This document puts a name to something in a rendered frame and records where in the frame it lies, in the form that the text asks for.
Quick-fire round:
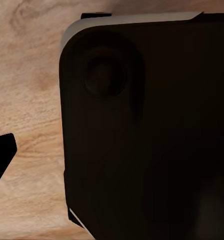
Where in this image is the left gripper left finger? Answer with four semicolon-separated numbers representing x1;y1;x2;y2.
0;133;17;178

